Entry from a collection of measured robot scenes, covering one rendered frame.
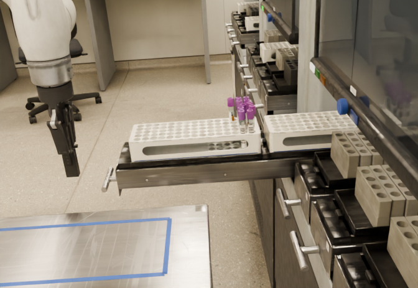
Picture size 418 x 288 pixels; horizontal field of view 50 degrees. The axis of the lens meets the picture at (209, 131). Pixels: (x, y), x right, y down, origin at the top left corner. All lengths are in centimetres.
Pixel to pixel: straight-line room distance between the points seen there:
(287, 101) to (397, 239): 77
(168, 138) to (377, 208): 48
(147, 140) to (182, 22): 357
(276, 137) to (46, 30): 53
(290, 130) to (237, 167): 14
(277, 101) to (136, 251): 78
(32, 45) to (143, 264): 50
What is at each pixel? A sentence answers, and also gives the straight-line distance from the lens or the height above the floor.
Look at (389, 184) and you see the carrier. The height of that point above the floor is 88.
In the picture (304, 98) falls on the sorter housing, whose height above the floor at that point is 83.
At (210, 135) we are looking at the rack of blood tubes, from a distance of 101.
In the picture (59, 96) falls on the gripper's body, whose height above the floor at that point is 98.
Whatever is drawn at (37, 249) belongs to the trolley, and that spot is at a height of 82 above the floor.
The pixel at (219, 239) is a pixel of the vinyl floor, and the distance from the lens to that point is 207.
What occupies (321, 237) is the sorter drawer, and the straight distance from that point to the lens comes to 83.
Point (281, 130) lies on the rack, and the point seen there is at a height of 86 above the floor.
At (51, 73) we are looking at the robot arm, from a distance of 99.
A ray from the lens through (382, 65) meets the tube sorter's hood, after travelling 71.
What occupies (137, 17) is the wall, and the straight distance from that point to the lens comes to 455.
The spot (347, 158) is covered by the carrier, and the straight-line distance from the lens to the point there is 89.
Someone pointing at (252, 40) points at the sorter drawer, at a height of 77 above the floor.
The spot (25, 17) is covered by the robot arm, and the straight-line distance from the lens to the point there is 97.
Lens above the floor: 129
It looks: 25 degrees down
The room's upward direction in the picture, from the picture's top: 4 degrees counter-clockwise
